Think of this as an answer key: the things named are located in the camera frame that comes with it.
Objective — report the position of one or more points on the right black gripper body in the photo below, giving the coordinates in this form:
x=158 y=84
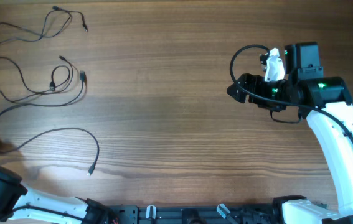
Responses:
x=250 y=88

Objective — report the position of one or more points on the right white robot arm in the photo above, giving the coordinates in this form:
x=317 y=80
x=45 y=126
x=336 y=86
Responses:
x=297 y=79

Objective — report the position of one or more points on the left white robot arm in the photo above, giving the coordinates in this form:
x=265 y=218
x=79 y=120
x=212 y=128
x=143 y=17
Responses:
x=19 y=201

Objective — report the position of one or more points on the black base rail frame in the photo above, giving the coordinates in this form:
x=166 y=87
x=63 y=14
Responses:
x=251 y=213

